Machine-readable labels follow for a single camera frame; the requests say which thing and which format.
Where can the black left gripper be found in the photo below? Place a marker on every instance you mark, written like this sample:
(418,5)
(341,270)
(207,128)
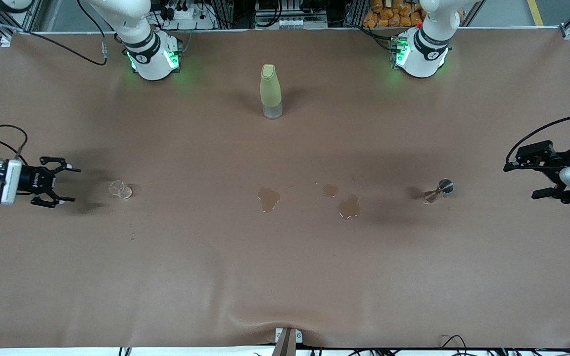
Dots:
(566,160)

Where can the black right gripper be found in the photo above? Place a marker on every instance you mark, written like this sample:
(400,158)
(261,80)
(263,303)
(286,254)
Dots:
(31,181)

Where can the clear glass measuring cup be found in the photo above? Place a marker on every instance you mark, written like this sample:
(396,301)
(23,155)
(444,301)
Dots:
(119,189)

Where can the steel double jigger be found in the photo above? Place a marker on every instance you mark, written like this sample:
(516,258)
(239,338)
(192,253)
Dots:
(446,186)

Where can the green sleeved shaker bottle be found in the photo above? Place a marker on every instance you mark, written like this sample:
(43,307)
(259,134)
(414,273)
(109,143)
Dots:
(270,91)

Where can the white power strip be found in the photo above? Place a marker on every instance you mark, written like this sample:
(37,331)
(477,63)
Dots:
(186,14)

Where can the small brown liquid puddle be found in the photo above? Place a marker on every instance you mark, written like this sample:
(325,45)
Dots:
(330,190)

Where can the orange snack packages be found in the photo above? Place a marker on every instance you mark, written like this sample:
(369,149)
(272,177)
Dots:
(386,17)

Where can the brown table mat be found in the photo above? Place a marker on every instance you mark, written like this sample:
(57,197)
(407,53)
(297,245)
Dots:
(285,277)

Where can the white connector strip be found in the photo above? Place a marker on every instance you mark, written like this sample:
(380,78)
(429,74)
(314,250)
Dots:
(295,22)

